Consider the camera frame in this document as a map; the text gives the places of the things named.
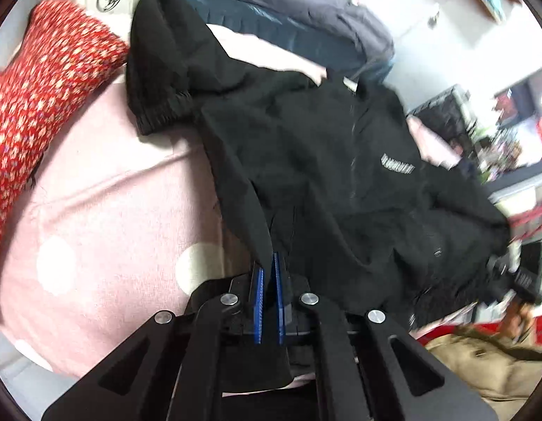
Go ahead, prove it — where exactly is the pink polka-dot blanket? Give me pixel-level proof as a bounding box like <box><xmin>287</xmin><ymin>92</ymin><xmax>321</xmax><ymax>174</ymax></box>
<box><xmin>0</xmin><ymin>22</ymin><xmax>462</xmax><ymax>400</ymax></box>

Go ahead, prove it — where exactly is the khaki garment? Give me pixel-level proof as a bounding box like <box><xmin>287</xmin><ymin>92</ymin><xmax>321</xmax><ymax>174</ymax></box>
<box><xmin>424</xmin><ymin>335</ymin><xmax>542</xmax><ymax>410</ymax></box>

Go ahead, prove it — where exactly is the black crate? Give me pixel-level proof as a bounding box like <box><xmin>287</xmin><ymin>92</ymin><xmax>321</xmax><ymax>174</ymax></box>
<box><xmin>409</xmin><ymin>85</ymin><xmax>479</xmax><ymax>150</ymax></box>

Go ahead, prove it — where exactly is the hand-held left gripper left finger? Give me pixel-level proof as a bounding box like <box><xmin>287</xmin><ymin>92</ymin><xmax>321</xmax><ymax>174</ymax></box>
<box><xmin>41</xmin><ymin>262</ymin><xmax>266</xmax><ymax>421</ymax></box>

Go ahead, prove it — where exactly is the black jacket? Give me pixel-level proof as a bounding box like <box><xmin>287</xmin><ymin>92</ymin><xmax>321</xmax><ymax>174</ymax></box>
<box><xmin>126</xmin><ymin>0</ymin><xmax>514</xmax><ymax>393</ymax></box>

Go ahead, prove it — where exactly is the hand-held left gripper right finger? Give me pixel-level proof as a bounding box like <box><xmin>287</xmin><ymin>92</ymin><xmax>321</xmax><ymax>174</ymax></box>
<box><xmin>272</xmin><ymin>252</ymin><xmax>500</xmax><ymax>421</ymax></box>

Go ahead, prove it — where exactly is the dark navy duvet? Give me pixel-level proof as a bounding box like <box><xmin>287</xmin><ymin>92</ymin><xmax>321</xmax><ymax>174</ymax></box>
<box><xmin>148</xmin><ymin>0</ymin><xmax>395</xmax><ymax>85</ymax></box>

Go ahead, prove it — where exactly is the red floral cloth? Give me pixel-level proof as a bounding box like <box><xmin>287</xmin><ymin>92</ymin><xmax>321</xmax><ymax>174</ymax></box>
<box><xmin>0</xmin><ymin>0</ymin><xmax>130</xmax><ymax>281</ymax></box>

